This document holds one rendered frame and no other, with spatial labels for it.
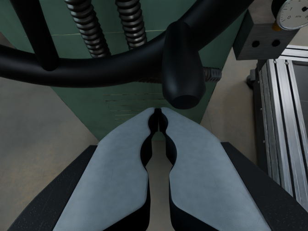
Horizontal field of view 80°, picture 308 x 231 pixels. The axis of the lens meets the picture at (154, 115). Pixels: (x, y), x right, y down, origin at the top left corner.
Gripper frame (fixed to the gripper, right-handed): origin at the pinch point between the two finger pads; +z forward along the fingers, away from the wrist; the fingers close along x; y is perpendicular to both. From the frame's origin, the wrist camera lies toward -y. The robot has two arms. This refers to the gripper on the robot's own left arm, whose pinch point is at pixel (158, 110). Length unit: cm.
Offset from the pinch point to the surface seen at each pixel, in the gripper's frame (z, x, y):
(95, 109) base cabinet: 40, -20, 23
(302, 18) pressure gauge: 18.5, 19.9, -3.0
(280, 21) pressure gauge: 18.6, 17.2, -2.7
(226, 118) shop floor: 66, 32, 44
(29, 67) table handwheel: 5.5, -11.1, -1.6
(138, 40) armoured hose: 11.4, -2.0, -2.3
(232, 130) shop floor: 60, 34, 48
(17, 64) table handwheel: 5.3, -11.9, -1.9
